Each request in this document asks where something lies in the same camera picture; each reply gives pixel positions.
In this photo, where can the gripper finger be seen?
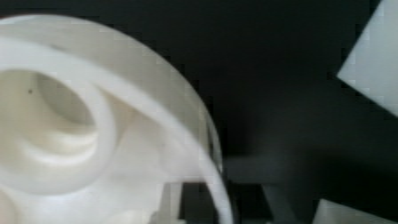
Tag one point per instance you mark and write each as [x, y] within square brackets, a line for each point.
[333, 213]

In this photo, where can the white U-shaped fence wall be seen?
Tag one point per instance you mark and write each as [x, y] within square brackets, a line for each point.
[370, 68]

